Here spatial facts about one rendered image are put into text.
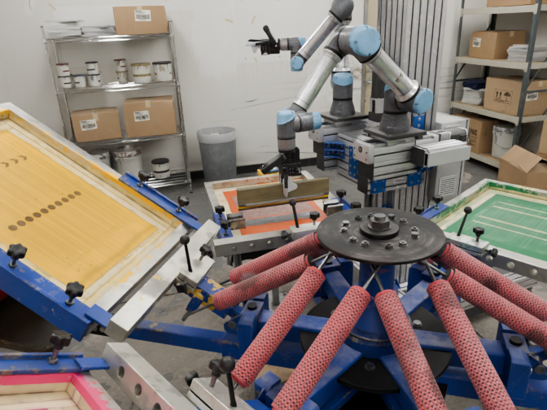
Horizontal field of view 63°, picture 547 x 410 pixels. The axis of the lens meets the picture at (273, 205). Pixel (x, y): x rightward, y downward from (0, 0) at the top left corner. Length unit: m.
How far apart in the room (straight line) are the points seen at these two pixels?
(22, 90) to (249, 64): 2.48
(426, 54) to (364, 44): 0.70
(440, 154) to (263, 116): 3.59
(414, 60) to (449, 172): 0.70
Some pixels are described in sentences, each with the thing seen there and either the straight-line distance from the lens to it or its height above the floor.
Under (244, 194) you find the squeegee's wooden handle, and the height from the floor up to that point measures 1.11.
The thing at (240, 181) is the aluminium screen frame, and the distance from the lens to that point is 2.45.
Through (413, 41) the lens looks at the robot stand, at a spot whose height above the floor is 1.66.
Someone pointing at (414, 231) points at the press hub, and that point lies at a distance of 1.09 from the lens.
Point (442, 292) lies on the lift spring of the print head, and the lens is 1.01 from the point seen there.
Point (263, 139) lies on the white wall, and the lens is 5.69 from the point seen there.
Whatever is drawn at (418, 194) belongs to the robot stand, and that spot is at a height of 0.81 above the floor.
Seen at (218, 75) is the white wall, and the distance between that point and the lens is 5.47.
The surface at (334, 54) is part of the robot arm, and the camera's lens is 2.03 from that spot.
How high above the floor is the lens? 1.78
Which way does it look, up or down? 22 degrees down
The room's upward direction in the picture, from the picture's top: 3 degrees counter-clockwise
